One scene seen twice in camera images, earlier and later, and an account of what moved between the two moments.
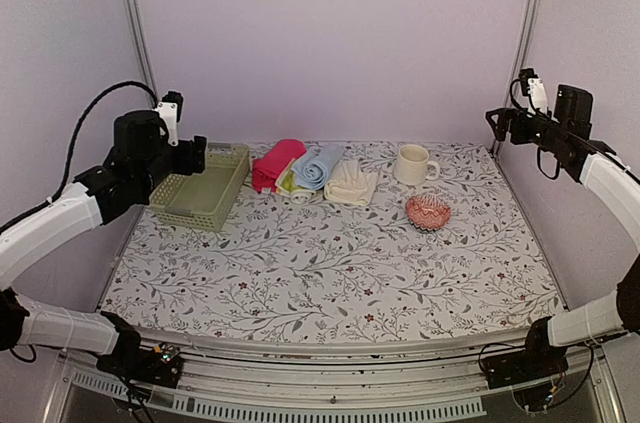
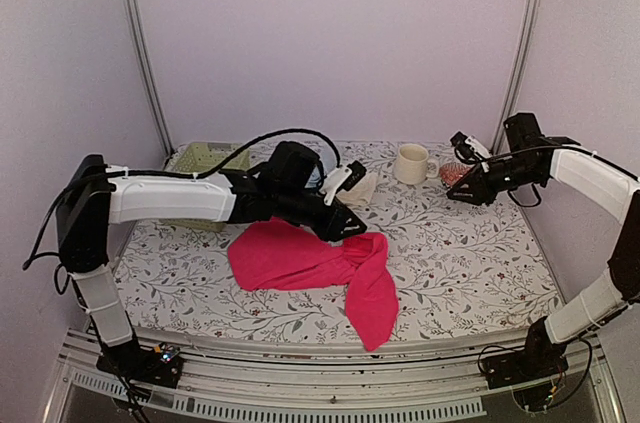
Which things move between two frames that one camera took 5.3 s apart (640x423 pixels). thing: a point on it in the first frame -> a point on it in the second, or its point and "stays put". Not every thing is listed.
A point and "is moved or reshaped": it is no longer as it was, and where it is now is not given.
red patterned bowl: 427,212 -> 450,173
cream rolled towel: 350,184 stays put
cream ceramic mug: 413,166 stays put
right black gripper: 519,137 -> 482,192
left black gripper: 193,155 -> 332,229
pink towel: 266,169 is moved or reshaped
